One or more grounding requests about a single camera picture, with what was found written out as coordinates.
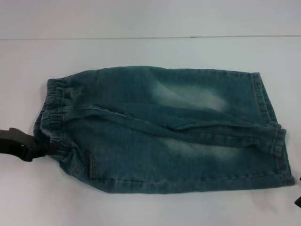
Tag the blue denim shorts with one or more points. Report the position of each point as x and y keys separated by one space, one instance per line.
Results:
x=150 y=117

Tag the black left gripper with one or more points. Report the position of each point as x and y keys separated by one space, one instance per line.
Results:
x=16 y=143

